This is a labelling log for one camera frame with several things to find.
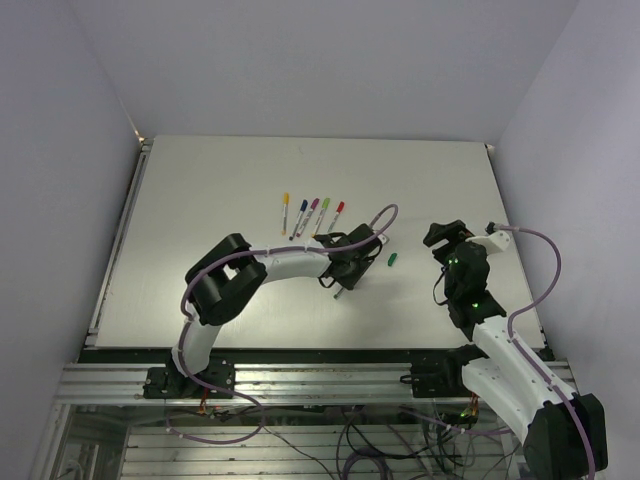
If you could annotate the purple whiteboard marker pen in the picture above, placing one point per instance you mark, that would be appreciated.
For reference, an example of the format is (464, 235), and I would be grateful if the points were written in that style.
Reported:
(307, 217)

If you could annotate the aluminium frame rail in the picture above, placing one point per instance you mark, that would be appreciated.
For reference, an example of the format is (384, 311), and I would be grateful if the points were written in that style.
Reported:
(276, 384)

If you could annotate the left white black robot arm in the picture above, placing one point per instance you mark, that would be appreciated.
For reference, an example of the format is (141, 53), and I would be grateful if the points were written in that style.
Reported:
(223, 282)

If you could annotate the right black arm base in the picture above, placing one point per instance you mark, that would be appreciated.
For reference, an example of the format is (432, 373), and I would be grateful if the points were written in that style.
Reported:
(439, 374)

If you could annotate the orange whiteboard marker pen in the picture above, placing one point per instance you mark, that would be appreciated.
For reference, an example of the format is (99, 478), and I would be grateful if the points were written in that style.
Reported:
(285, 208)

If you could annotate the red whiteboard marker pen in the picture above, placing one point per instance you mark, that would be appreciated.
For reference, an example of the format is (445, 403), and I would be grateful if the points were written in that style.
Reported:
(336, 216)

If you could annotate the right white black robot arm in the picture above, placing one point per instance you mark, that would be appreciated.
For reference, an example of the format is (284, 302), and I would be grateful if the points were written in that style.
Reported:
(561, 431)

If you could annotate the yellow whiteboard marker pen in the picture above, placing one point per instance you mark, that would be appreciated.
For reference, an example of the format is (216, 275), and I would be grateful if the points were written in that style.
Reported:
(321, 215)

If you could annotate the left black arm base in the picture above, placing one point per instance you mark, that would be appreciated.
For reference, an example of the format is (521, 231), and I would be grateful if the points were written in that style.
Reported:
(167, 382)

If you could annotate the blue whiteboard marker pen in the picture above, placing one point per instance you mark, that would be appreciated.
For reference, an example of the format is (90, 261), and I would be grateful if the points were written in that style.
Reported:
(299, 219)

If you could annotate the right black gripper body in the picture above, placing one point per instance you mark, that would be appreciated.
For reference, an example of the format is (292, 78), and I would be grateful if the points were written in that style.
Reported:
(455, 234)

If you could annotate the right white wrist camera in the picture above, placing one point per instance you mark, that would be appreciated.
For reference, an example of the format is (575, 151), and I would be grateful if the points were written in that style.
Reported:
(494, 241)

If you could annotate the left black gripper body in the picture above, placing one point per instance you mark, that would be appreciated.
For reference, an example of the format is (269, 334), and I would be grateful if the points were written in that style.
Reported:
(350, 279)

